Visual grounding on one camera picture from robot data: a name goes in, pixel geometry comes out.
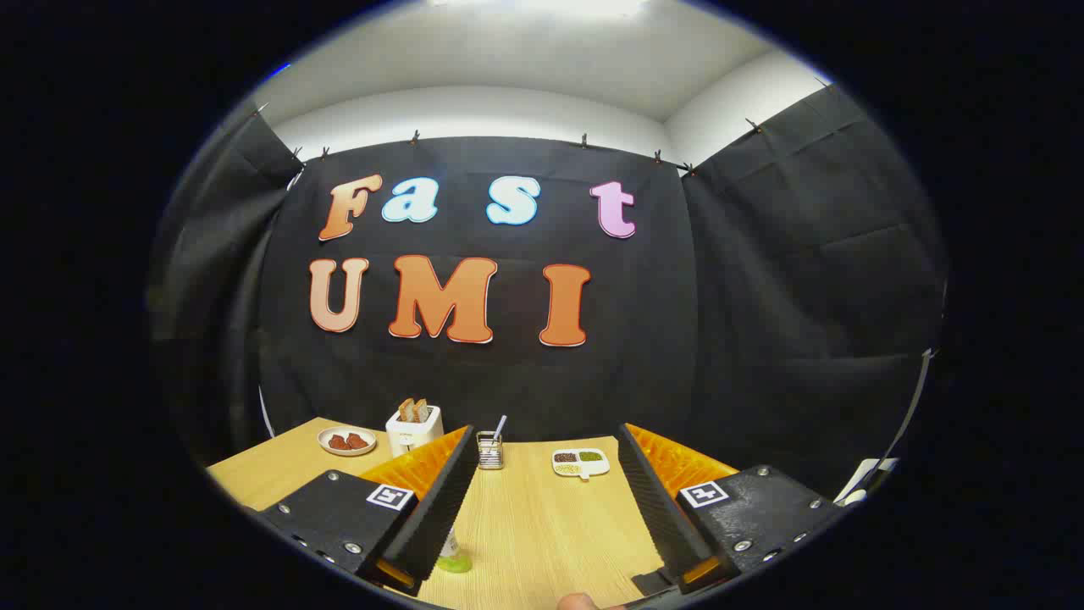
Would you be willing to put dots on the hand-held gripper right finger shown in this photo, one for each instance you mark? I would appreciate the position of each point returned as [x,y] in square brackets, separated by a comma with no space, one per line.
[656,508]

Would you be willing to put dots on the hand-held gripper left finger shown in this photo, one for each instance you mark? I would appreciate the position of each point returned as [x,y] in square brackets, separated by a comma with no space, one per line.
[436,512]

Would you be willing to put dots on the white green juice bottle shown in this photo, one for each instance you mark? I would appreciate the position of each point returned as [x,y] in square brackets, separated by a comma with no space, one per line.
[455,561]

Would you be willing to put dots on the white toaster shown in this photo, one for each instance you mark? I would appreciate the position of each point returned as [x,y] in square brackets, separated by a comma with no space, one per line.
[413,435]

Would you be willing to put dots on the white divided bean dish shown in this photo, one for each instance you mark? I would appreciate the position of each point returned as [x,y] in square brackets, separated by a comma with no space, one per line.
[580,468]

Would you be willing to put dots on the toasted bread slice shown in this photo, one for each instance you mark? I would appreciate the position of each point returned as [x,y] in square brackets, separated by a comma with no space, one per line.
[421,412]
[406,411]

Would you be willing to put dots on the wooden table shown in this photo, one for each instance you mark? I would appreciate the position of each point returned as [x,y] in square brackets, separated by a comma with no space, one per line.
[542,525]

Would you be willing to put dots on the metal spoon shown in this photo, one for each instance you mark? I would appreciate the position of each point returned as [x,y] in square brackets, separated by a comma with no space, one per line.
[499,426]

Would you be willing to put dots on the small white plate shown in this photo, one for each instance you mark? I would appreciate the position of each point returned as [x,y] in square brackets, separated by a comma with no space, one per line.
[347,450]

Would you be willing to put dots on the black backdrop cloth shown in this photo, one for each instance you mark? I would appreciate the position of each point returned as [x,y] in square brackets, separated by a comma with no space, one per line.
[677,339]

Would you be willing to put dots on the white flat object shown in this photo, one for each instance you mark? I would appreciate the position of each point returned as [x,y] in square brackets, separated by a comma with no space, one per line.
[864,479]

